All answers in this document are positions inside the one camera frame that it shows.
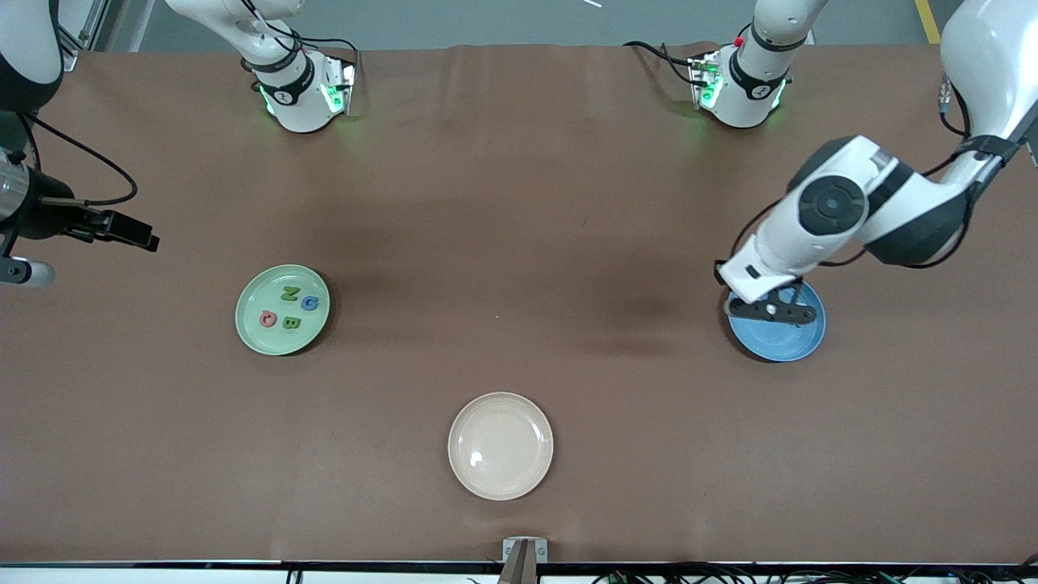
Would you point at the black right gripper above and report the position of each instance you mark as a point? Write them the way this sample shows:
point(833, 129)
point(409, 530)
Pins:
point(46, 220)

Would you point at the red letter Q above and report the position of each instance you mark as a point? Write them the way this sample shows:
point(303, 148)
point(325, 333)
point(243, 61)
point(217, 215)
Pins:
point(268, 319)

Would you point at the green letter N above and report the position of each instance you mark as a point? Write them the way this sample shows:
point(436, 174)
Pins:
point(289, 293)

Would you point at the blue letter G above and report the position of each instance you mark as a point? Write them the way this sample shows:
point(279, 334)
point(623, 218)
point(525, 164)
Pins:
point(309, 302)

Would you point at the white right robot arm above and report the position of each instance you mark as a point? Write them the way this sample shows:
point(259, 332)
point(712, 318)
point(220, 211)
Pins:
point(292, 105)

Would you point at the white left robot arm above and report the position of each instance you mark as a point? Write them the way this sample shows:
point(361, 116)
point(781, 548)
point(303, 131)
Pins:
point(989, 49)

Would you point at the blue plate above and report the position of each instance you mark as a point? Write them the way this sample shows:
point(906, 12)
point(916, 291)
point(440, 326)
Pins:
point(778, 345)

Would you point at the green plate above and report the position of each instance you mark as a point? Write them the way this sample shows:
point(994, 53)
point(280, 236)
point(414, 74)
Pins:
point(259, 292)

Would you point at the brown table cover mat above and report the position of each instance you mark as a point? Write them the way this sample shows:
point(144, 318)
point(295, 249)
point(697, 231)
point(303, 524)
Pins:
point(519, 162)

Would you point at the yellow floor tape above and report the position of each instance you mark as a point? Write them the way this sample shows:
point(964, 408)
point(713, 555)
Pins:
point(927, 20)

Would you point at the beige plate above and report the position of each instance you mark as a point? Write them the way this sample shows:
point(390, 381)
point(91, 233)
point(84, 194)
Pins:
point(500, 446)

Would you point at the white left camera bracket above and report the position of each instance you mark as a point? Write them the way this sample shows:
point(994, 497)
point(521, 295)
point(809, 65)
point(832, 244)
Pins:
point(754, 268)

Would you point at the aluminium frame profile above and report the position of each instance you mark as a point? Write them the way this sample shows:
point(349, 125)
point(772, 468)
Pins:
point(66, 58)

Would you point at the white table edge rail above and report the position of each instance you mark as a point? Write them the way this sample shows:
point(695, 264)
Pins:
point(162, 574)

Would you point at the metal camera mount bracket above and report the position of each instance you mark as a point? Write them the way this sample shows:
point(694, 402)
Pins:
point(525, 560)

